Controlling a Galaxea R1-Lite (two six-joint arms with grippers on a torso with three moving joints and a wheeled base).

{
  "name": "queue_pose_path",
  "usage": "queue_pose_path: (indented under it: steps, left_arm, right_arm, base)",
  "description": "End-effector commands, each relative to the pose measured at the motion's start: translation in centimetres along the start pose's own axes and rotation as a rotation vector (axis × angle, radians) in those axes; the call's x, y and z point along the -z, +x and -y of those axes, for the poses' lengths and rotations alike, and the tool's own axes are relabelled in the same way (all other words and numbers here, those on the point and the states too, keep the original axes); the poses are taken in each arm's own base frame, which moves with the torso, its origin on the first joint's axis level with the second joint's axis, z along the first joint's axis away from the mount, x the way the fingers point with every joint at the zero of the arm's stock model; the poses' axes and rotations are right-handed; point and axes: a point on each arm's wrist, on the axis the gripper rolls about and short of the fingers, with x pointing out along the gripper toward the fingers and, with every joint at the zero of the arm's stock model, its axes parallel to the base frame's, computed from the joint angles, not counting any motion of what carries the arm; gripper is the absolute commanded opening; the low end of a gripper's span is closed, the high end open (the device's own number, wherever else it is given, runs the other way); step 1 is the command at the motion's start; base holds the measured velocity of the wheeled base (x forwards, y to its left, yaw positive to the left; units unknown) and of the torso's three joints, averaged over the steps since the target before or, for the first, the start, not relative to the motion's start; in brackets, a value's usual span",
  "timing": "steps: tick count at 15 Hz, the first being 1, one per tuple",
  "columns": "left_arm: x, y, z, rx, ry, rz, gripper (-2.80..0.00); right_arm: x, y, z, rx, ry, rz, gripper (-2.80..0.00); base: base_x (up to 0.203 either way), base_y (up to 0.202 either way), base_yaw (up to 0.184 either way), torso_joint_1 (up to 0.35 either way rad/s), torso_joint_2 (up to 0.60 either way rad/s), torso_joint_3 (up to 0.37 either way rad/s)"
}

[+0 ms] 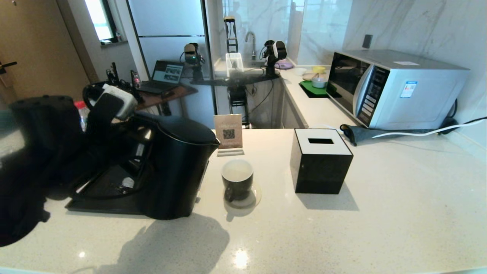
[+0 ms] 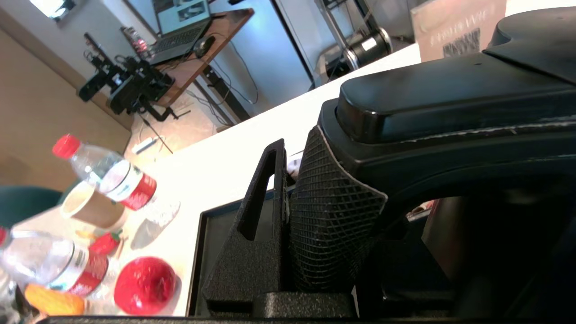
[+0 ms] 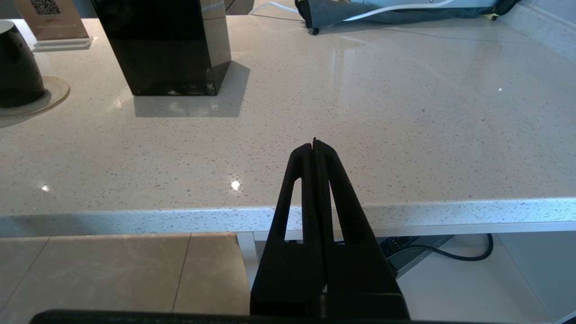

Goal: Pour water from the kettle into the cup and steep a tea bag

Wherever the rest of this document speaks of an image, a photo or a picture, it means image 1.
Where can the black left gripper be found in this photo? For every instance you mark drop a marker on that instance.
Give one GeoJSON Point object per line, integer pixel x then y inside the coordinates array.
{"type": "Point", "coordinates": [104, 112]}

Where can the black electric kettle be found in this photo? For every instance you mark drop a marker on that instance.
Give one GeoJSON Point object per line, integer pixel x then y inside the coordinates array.
{"type": "Point", "coordinates": [179, 171]}

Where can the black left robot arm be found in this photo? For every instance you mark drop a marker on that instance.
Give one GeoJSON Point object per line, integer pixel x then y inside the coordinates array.
{"type": "Point", "coordinates": [42, 163]}

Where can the water bottle white band label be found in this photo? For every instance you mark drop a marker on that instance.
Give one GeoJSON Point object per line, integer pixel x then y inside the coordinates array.
{"type": "Point", "coordinates": [80, 110]}

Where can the upright red lit device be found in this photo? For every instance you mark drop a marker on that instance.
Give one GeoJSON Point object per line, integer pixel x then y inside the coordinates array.
{"type": "Point", "coordinates": [135, 79]}

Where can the brown wooden desk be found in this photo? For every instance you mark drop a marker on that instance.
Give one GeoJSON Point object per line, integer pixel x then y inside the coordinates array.
{"type": "Point", "coordinates": [167, 99]}

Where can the black computer mouse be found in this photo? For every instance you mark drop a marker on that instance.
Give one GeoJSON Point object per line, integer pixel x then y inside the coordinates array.
{"type": "Point", "coordinates": [167, 94]}

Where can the open laptop computer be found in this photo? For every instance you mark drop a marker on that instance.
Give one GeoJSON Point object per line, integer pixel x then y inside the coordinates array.
{"type": "Point", "coordinates": [163, 76]}

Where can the small white tag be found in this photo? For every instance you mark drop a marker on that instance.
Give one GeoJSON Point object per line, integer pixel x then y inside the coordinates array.
{"type": "Point", "coordinates": [128, 183]}

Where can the black serving tray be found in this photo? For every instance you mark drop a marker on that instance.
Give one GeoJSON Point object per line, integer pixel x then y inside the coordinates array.
{"type": "Point", "coordinates": [106, 201]}

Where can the bright window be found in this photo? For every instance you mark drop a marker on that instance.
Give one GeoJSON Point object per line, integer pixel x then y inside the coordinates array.
{"type": "Point", "coordinates": [99, 19]}

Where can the QR code sign stand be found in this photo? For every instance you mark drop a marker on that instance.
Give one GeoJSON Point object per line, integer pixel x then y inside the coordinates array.
{"type": "Point", "coordinates": [230, 129]}

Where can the white dish rack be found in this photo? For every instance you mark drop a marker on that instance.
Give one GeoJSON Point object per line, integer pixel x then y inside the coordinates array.
{"type": "Point", "coordinates": [234, 62]}

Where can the black mug white inside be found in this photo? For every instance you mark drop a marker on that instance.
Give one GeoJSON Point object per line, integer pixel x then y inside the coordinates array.
{"type": "Point", "coordinates": [237, 186]}

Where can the chrome sink faucet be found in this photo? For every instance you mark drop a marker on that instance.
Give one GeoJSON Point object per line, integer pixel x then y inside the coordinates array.
{"type": "Point", "coordinates": [252, 42]}

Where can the clear glass coaster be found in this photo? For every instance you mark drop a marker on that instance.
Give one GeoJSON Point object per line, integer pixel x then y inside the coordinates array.
{"type": "Point", "coordinates": [255, 198]}

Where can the purple plate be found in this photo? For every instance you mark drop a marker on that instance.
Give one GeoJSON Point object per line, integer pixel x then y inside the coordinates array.
{"type": "Point", "coordinates": [284, 65]}

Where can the green mat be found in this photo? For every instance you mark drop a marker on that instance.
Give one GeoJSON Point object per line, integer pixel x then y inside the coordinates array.
{"type": "Point", "coordinates": [310, 90]}

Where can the grey bowl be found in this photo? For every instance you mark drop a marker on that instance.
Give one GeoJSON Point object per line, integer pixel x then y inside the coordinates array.
{"type": "Point", "coordinates": [319, 83]}

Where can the yellow bowl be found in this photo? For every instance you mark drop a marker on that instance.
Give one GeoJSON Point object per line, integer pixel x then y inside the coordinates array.
{"type": "Point", "coordinates": [319, 69]}

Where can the black tissue box white lid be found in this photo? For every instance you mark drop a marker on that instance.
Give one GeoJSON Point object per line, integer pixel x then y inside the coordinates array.
{"type": "Point", "coordinates": [319, 167]}

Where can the dark grey fabric pouch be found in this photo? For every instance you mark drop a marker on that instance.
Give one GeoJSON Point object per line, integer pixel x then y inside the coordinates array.
{"type": "Point", "coordinates": [361, 134]}

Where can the silver microwave oven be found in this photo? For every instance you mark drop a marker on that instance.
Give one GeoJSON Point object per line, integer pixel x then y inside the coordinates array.
{"type": "Point", "coordinates": [418, 95]}

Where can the dark wall switch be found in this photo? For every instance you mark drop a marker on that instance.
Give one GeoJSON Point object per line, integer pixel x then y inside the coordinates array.
{"type": "Point", "coordinates": [367, 41]}

